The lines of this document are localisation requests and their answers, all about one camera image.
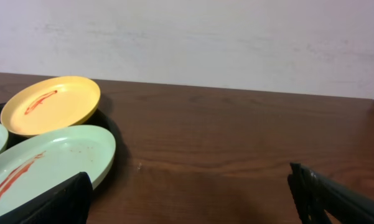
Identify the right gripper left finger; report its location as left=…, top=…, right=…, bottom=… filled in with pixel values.
left=0, top=172, right=93, bottom=224

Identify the yellow plate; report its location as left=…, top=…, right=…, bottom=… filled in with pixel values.
left=0, top=76, right=101, bottom=138

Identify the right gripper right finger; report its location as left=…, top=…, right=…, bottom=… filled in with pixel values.
left=288, top=163, right=374, bottom=224

